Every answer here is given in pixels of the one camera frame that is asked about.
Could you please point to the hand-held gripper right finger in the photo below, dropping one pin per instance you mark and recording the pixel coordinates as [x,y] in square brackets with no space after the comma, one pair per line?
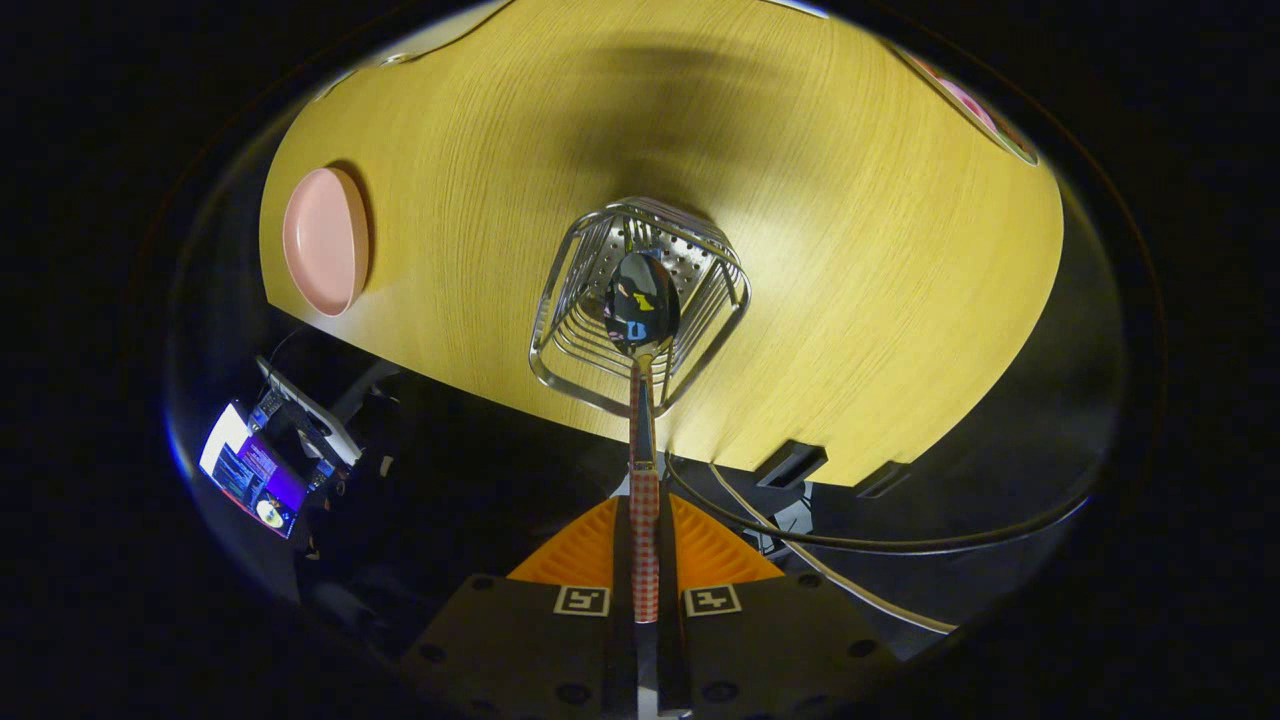
[770,650]

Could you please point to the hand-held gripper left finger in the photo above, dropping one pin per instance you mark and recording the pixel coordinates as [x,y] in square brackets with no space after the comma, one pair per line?
[530,650]

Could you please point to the open laptop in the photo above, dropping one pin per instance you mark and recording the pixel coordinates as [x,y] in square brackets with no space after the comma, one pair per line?
[250,470]

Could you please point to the pink plate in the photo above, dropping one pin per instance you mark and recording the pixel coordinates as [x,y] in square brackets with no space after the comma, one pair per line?
[325,240]

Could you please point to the round plate with food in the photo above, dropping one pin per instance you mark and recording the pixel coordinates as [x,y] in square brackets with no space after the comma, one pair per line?
[975,105]

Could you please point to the black table bracket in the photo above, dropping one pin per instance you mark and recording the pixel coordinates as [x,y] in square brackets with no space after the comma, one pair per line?
[792,464]
[884,479]

